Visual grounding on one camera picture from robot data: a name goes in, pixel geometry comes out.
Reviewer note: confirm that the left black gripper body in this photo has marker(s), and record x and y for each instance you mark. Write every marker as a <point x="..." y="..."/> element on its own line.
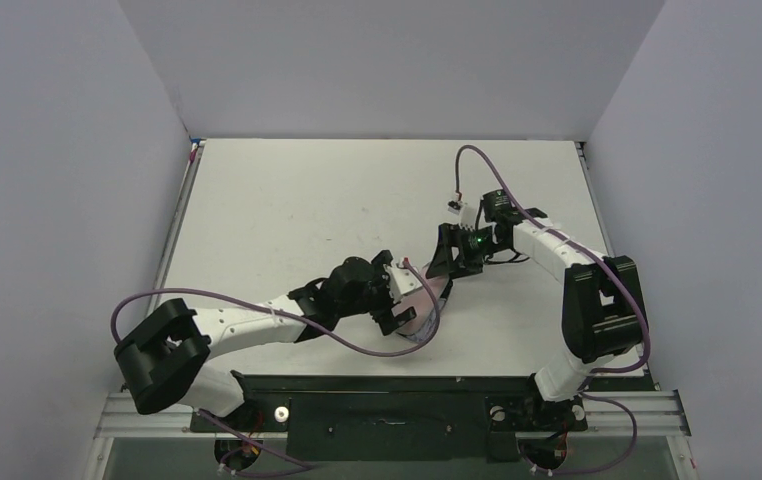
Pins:
<point x="386" y="302"/>

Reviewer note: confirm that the pink umbrella case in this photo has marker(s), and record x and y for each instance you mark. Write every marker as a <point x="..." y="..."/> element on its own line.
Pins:
<point x="420" y="327"/>

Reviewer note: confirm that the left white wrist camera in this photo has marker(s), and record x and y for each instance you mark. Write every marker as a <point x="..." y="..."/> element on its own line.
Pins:
<point x="403" y="279"/>

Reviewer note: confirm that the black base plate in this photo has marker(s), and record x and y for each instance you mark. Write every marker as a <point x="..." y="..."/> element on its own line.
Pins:
<point x="406" y="418"/>

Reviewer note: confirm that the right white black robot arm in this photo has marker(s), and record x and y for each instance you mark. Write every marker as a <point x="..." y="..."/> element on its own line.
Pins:
<point x="602" y="316"/>

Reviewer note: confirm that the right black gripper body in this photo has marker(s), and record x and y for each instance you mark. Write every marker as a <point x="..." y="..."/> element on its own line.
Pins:
<point x="458" y="245"/>

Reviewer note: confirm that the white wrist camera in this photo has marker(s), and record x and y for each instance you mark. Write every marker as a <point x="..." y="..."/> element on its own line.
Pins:
<point x="466" y="215"/>
<point x="403" y="279"/>

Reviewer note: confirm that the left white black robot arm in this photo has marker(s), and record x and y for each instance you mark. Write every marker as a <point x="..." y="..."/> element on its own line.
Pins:
<point x="164" y="359"/>

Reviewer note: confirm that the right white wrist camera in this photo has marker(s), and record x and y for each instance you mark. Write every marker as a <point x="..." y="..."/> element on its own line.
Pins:
<point x="466" y="215"/>

